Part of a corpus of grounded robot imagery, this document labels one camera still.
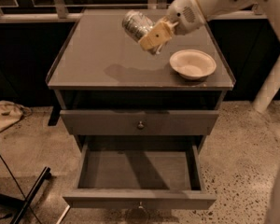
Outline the beige cloth bag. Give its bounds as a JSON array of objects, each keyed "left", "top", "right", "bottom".
[{"left": 0, "top": 101, "right": 32, "bottom": 132}]

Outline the grey wooden drawer cabinet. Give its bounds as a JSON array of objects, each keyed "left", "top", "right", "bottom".
[{"left": 45, "top": 8, "right": 237, "bottom": 211}]

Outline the silver green 7up can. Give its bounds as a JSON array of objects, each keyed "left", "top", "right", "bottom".
[{"left": 121, "top": 10, "right": 155, "bottom": 42}]

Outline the closed grey top drawer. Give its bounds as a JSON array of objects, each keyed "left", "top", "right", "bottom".
[{"left": 60, "top": 110, "right": 218, "bottom": 135}]

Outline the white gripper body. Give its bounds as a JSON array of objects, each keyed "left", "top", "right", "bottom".
[{"left": 166, "top": 0, "right": 206, "bottom": 35}]

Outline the open grey middle drawer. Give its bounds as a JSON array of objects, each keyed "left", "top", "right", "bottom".
[{"left": 63, "top": 146, "right": 217, "bottom": 210}]

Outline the black stand leg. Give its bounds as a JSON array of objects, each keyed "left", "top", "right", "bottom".
[{"left": 0, "top": 167, "right": 51, "bottom": 224}]

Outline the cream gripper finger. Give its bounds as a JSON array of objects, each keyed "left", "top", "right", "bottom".
[{"left": 138, "top": 19, "right": 175, "bottom": 52}]

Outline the white paper bowl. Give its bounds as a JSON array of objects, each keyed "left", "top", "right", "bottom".
[{"left": 169, "top": 49, "right": 217, "bottom": 80}]

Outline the white slanted post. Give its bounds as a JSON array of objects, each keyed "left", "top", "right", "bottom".
[{"left": 252, "top": 55, "right": 280, "bottom": 113}]

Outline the metal window railing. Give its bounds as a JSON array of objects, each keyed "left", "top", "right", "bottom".
[{"left": 0, "top": 0, "right": 269, "bottom": 24}]

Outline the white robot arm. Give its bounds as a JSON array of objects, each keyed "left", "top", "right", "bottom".
[{"left": 139, "top": 0, "right": 280, "bottom": 50}]

